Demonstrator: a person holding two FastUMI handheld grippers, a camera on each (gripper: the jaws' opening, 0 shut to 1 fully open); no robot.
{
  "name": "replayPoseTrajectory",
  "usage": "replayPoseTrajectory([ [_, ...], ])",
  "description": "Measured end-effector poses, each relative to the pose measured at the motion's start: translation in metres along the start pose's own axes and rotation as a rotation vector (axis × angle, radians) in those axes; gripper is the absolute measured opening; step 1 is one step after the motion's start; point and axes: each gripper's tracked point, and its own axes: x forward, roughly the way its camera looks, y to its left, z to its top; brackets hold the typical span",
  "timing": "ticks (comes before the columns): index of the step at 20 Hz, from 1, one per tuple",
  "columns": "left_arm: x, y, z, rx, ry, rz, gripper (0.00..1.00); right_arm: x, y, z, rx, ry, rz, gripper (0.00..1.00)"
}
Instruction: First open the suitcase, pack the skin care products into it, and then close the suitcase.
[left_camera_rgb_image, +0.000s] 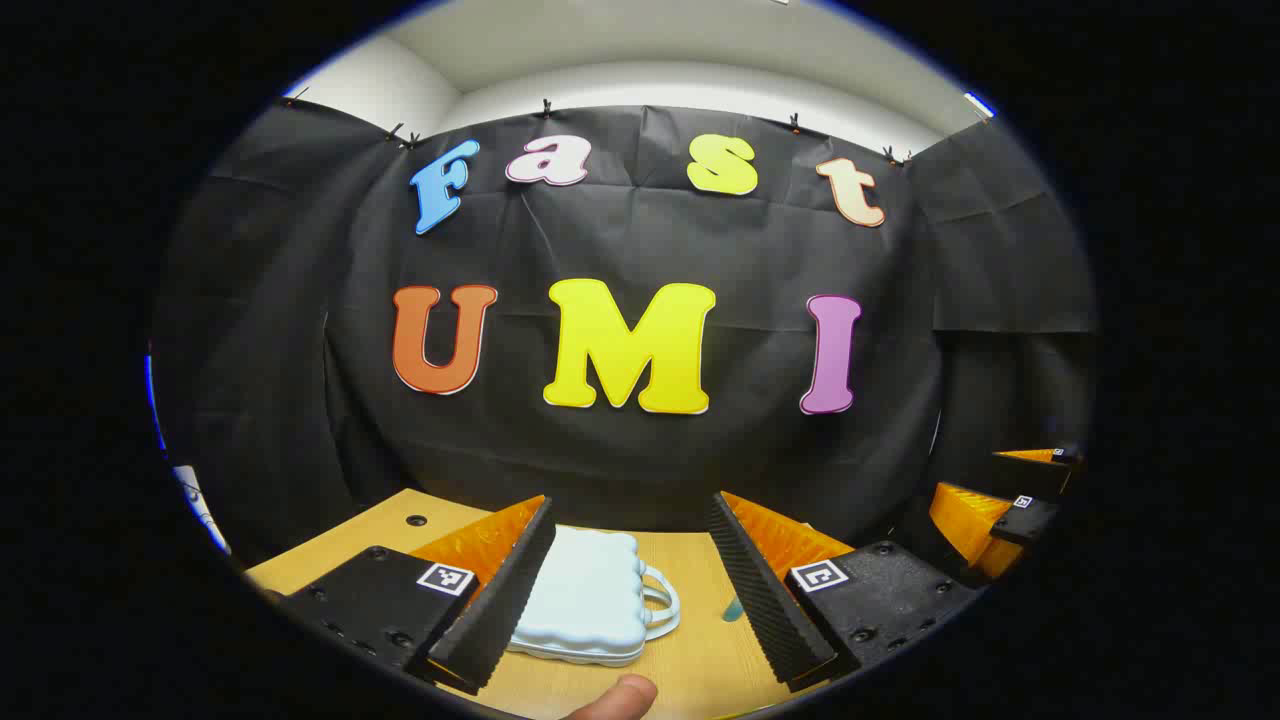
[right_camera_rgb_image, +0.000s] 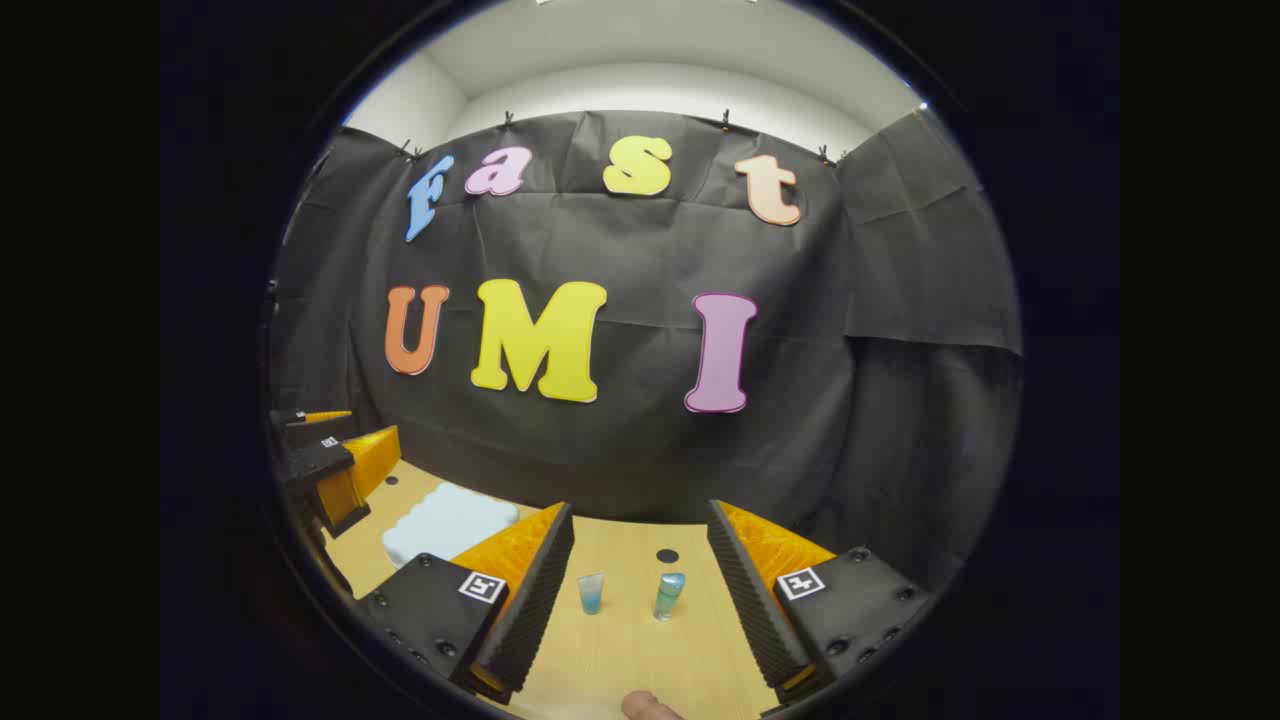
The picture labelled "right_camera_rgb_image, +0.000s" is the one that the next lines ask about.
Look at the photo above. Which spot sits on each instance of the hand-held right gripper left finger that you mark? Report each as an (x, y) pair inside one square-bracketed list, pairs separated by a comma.
[(530, 600)]

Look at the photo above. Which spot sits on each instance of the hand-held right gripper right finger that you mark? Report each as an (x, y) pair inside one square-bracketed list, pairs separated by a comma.
[(755, 605)]

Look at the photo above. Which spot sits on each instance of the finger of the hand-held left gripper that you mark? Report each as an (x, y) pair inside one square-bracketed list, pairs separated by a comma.
[(300, 430), (315, 465)]

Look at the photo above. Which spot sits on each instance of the translucent pale blue tube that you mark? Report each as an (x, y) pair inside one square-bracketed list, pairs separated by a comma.
[(590, 595)]

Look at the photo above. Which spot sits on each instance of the teal blue tube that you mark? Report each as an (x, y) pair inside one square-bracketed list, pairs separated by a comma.
[(669, 597)]

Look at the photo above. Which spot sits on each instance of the light blue suitcase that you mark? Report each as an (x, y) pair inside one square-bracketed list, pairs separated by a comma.
[(450, 525)]

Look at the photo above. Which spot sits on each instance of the black backdrop cloth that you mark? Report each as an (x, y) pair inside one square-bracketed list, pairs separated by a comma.
[(640, 450)]

